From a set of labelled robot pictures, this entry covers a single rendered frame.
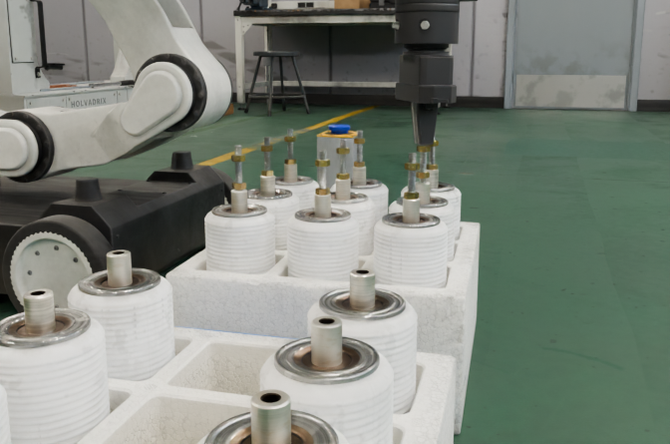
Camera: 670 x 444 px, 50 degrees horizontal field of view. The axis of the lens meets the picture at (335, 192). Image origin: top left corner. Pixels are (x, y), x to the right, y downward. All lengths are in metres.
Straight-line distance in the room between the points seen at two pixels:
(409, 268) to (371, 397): 0.42
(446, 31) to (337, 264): 0.34
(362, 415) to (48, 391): 0.24
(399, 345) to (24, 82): 3.19
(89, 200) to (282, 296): 0.50
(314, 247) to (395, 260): 0.10
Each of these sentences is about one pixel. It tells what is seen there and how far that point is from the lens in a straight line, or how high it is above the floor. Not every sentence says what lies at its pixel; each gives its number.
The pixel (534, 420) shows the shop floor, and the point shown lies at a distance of 1.01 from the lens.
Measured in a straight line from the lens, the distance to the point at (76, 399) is 0.61.
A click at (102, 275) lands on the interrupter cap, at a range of 0.74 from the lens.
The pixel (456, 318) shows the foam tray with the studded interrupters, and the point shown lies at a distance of 0.89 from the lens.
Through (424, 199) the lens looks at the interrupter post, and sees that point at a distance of 1.04.
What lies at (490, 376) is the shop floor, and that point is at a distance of 1.11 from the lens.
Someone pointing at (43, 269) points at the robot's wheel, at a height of 0.11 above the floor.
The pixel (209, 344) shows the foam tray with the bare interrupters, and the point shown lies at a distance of 0.75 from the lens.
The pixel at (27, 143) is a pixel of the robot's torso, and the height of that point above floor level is 0.29.
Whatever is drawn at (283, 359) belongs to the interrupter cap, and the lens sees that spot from 0.52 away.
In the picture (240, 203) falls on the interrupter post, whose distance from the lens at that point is 0.98.
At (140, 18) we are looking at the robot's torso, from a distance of 1.39.
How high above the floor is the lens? 0.47
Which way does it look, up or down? 11 degrees down
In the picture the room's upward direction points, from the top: straight up
